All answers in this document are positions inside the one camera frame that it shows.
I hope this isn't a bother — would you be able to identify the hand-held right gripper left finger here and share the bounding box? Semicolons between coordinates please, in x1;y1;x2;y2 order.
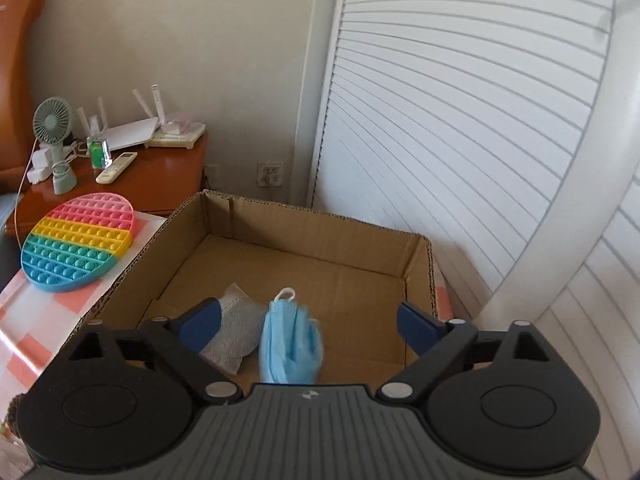
67;297;246;406

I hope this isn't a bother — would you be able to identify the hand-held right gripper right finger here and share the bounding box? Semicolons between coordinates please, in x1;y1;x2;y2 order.
376;301;557;405

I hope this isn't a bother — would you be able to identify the grey knitted cloth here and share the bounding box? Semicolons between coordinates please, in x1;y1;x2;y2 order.
200;282;268;375

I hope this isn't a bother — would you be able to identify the blue face mask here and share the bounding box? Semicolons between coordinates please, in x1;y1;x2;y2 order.
259;287;325;385

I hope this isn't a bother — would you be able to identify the cardboard box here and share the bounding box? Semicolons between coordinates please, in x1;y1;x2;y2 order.
60;189;441;386

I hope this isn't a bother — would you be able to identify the wooden nightstand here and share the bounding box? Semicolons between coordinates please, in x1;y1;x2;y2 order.
5;132;210;241

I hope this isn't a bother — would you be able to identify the rainbow pop bubble toy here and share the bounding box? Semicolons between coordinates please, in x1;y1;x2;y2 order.
20;192;136;293

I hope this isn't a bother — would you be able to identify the pink checkered tablecloth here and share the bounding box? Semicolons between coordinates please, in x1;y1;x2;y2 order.
0;209;453;476

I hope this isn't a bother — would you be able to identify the white remote control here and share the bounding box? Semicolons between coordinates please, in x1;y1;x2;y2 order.
95;151;138;184

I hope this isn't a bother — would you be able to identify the white louvered closet door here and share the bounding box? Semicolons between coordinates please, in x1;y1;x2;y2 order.
520;160;640;461
305;0;618;321

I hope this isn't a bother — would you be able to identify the green white small packet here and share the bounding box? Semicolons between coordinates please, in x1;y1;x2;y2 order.
86;115;112;168

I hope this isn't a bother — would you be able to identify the white router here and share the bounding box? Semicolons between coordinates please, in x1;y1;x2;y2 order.
76;84;168;152

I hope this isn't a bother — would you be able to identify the white charger adapter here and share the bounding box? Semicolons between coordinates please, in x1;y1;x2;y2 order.
29;142;76;183

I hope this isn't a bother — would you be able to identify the green desk fan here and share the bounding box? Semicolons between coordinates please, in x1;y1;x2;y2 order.
32;97;78;196

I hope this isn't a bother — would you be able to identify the wooden headboard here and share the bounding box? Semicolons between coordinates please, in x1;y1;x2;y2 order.
0;0;46;193

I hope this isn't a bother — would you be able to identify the wall outlet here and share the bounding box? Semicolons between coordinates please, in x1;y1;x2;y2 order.
256;160;285;188

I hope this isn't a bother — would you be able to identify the white closet frame post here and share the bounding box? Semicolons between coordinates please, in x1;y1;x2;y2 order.
470;0;640;333

